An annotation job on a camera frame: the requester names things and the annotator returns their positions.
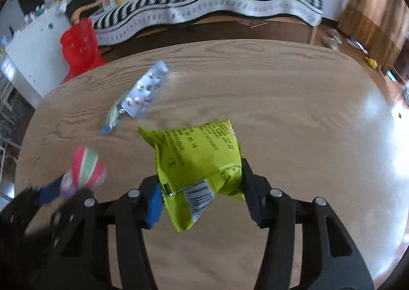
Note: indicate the silver blue blister pack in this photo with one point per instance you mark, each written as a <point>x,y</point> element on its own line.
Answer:
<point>147,85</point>

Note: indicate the wooden table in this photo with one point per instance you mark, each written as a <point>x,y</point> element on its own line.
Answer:
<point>287,117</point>

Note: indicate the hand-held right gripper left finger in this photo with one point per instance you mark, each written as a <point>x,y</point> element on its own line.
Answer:
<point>155,210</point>

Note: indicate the red plastic bag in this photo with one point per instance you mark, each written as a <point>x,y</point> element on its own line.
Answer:
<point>80,47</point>

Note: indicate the wooden sofa frame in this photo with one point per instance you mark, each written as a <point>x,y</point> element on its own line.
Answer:
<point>83,9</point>

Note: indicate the brown curtain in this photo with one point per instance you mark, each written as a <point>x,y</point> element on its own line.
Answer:
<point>374,5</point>

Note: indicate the lime green snack packet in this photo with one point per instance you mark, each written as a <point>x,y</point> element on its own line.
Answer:
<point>198,152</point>

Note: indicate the small yellow toy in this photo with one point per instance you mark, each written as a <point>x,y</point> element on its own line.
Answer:
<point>370,62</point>

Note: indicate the white paper sheet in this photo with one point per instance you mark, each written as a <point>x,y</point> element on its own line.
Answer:
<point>356,44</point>

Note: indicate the beige slipper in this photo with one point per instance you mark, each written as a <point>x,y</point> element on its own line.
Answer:
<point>335,35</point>
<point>329,43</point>

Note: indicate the pink green striped packet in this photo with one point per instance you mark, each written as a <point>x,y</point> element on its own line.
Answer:
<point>84,165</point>

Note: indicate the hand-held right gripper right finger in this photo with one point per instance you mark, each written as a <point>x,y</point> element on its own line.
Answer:
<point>255,197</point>

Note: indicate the white cabinet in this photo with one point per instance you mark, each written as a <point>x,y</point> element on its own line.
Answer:
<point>35,53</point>

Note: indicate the blue green sachet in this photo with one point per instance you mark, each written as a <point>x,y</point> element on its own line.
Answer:
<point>111,117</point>

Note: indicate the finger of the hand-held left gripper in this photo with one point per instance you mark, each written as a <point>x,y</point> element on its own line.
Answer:
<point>78,194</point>
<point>49,191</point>

